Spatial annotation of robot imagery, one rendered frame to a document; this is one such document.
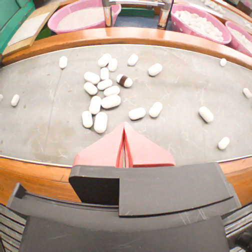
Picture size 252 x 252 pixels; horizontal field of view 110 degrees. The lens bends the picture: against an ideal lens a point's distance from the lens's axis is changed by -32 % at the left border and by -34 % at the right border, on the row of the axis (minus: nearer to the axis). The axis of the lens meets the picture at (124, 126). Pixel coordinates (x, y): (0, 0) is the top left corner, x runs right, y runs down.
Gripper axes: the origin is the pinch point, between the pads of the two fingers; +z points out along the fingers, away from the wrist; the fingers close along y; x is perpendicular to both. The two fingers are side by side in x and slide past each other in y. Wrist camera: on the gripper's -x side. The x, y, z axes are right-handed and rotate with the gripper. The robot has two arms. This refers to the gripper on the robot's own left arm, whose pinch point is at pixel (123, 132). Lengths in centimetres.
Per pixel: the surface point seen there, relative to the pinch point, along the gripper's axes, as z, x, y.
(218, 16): 50, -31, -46
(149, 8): 51, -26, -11
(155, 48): 26.3, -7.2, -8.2
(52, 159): 5.0, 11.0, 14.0
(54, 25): 40, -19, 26
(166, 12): 26.3, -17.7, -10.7
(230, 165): 2.7, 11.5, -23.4
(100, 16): 40.8, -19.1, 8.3
